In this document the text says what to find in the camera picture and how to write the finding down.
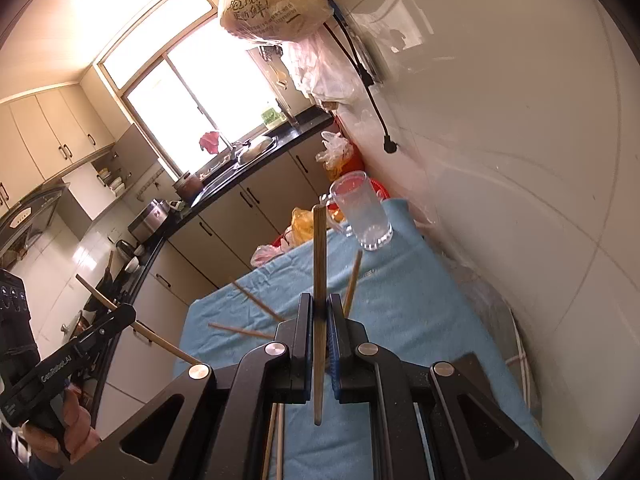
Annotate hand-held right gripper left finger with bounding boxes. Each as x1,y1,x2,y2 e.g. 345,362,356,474
60,294,315,480

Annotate steel sink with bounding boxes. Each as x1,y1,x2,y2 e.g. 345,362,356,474
197,152,251,188

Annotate range hood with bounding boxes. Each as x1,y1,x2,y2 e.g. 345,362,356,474
0,185,68,266

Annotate upright steel holder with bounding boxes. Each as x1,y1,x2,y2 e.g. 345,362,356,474
276,99,301,128

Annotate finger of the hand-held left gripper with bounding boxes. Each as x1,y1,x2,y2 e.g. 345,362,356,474
60,304,137,356

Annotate white plastic bag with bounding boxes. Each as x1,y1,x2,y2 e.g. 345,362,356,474
315,131,363,181

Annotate brown lidded pot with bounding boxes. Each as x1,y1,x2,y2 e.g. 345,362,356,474
172,171,204,202

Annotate beige upper kitchen cabinets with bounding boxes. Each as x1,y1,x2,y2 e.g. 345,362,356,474
0,82,118,216

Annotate black kitchen countertop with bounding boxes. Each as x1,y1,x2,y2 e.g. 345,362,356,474
90,110,336,391

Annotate kitchen window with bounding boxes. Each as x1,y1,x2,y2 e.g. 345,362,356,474
97,0,296,178

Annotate steel rice cooker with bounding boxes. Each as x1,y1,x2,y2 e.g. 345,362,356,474
127,199,171,241

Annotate slender wooden chopstick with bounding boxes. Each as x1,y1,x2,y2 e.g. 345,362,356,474
312,204,327,427
76,274,213,366

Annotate round steel lid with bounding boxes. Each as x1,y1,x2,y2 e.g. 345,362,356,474
237,135,278,166

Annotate white hanging plastic bags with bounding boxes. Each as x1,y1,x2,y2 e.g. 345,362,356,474
282,30,358,106

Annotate yellow plastic bag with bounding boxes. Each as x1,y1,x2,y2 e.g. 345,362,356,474
290,207,346,247

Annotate open dish shelf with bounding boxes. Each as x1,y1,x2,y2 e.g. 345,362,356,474
92,147,136,198

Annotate printed beige plastic bag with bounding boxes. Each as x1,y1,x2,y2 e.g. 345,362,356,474
219,0,333,43

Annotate pink plastic bag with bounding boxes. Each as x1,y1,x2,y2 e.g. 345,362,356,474
250,240,296,267

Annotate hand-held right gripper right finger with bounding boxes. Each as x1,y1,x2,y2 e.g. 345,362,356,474
327,294,576,480

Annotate beige lower kitchen cabinets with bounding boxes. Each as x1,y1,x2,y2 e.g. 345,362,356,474
97,137,336,411

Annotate blue tablecloth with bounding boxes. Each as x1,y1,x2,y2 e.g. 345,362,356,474
172,197,556,480

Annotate wall socket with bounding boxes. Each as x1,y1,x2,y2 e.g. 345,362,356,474
360,30,390,85

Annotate beige kitchen cabinets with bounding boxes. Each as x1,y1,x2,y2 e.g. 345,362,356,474
97,137,336,411
0,82,118,216

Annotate person's left hand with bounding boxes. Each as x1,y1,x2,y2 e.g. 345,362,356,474
60,389,102,465

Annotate bunch of wooden chopsticks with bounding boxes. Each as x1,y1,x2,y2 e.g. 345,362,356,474
207,250,363,480

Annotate clear glass mug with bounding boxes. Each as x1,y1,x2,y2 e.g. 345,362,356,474
327,171,393,251

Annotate black frying pan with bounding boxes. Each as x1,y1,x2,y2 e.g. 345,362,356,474
97,250,123,306

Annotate black power cable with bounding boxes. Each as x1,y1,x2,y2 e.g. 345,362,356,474
324,12,399,155

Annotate steel faucet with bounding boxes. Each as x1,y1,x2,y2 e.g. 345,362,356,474
226,137,251,162

